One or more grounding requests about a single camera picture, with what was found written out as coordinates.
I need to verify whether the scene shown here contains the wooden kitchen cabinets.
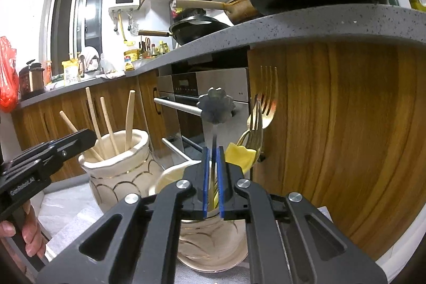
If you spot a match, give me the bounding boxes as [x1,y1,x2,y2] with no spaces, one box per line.
[9,40,426,261]

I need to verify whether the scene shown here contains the yellow tulip plastic utensil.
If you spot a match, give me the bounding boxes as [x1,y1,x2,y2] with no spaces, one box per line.
[212,142,258,210]

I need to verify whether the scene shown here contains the wooden chopstick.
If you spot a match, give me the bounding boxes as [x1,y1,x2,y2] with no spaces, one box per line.
[124,90,136,151]
[100,96,119,156]
[85,87,105,159]
[59,110,103,162]

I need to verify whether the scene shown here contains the yellow oil bottle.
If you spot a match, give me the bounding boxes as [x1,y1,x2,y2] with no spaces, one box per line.
[124,49,142,71]

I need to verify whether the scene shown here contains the grey kitchen countertop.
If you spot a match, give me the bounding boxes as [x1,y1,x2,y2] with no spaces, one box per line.
[18,2,426,110]

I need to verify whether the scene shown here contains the silver fork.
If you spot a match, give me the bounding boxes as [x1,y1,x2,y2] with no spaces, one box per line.
[245,95,263,154]

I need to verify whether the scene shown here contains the kitchen window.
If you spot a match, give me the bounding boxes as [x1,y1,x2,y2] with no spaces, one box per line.
[46,0,103,75]

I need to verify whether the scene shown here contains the red plastic bag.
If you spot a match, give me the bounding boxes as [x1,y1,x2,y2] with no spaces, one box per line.
[1,36,19,113]

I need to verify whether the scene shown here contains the person left hand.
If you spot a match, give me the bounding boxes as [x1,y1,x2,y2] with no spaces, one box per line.
[1,201,46,265]

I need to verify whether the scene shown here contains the gold fork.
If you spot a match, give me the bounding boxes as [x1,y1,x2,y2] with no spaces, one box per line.
[237,66,279,162]

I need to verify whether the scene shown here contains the stainless built-in oven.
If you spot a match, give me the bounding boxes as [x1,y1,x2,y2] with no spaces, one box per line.
[153,66,251,168]

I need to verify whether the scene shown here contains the brown frying pan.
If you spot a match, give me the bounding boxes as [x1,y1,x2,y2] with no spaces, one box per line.
[172,0,262,25]

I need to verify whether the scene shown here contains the silver flower spoon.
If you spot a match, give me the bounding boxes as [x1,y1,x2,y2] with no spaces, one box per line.
[197,87,235,207]

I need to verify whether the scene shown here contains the cream floral ceramic utensil holder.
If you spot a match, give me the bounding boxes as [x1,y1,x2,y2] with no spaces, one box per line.
[78,129,248,273]

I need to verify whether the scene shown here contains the yellow snack bag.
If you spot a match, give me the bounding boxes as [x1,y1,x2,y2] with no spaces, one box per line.
[62,59,80,85]

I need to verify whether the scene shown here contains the grey striped table cloth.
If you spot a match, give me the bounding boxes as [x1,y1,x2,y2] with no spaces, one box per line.
[38,183,250,283]

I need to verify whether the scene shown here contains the black wok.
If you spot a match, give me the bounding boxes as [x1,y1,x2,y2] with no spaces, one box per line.
[138,15,230,46]

